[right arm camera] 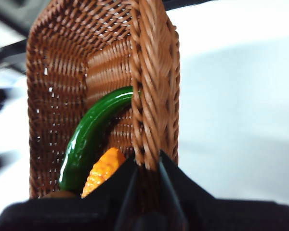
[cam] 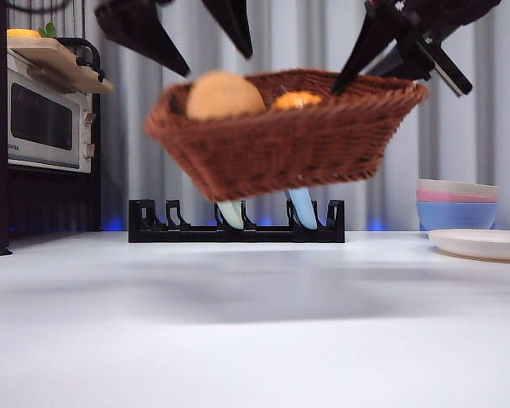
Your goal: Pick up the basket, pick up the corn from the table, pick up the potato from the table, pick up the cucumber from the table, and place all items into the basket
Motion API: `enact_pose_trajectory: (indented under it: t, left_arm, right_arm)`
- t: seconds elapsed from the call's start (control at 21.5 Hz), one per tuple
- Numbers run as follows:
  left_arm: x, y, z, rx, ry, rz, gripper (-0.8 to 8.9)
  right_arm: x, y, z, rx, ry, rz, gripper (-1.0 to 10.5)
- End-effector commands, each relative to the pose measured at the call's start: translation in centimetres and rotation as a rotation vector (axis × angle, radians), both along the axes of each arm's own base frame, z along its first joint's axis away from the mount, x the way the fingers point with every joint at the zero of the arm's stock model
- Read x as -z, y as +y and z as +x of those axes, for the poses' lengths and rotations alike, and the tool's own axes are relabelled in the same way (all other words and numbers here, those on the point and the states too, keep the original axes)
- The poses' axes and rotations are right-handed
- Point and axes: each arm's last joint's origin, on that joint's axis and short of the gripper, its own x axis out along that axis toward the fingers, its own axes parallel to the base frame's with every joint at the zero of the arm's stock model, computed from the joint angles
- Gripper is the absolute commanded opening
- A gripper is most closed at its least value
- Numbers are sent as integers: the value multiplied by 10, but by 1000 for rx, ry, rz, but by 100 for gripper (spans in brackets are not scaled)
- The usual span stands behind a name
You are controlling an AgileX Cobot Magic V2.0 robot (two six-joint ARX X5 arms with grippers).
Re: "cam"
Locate tan potato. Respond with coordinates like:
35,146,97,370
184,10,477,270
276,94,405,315
185,71,267,121

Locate orange corn cob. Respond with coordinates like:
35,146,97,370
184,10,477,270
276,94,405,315
271,90,325,111

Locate brown wicker basket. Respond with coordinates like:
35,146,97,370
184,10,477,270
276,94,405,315
144,67,430,203

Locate wooden cutting board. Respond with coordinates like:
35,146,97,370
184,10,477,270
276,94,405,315
6,38,116,95

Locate grey curtain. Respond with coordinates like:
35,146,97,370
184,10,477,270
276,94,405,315
50,0,510,233

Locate yellow food piece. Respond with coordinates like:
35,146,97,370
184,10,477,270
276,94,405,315
6,28,42,41

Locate cream bowl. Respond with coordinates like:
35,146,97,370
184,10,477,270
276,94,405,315
416,178,501,203

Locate white toaster oven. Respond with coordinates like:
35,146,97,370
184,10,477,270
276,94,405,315
0,44,96,174

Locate pink bowl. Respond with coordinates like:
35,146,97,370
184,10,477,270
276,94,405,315
416,189,499,205

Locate blue bowl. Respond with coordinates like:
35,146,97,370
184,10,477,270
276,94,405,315
415,201,499,232

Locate pale blue plate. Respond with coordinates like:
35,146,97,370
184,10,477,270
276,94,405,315
285,189,317,230

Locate pale green plate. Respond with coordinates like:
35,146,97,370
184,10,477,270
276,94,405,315
215,198,244,230

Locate cream flat plate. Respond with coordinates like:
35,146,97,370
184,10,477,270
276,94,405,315
427,228,510,263

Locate black dish rack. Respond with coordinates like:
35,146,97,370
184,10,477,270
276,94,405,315
127,198,345,244

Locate black metal handle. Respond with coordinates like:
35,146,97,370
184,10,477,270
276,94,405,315
55,37,105,83

